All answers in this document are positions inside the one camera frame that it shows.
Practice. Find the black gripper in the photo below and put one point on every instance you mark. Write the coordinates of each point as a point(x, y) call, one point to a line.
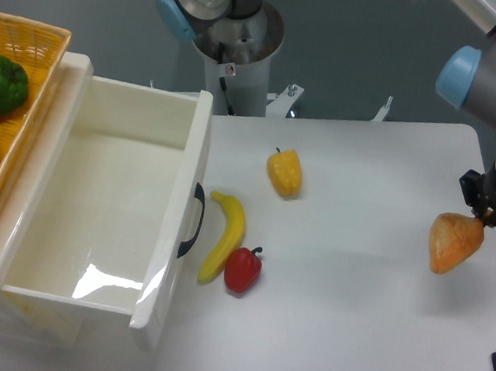
point(479, 193)

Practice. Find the orange triangle bread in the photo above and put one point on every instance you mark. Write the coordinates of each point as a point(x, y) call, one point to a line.
point(453, 238)

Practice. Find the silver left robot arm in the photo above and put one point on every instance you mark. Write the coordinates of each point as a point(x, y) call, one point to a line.
point(188, 19)

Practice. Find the open upper white drawer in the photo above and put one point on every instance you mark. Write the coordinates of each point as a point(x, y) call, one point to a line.
point(102, 243)

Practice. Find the white drawer cabinet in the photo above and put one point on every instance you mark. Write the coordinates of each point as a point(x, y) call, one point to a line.
point(22, 314)

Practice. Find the yellow bell pepper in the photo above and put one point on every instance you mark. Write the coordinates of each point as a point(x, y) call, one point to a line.
point(284, 172)

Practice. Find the red bell pepper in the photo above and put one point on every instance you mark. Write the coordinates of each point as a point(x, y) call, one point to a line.
point(242, 269)

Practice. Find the yellow banana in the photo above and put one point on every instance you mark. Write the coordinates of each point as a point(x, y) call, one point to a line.
point(230, 240)

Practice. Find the yellow wicker basket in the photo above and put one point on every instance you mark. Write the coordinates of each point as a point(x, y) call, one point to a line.
point(38, 48)

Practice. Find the green bell pepper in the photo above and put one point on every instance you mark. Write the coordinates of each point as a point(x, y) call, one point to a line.
point(14, 85)

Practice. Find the white table frame brackets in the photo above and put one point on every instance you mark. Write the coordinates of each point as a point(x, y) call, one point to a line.
point(281, 105)

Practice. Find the black drawer handle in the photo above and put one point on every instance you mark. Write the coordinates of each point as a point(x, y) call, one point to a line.
point(196, 221)

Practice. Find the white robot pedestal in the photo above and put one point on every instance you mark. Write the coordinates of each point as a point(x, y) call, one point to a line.
point(237, 58)

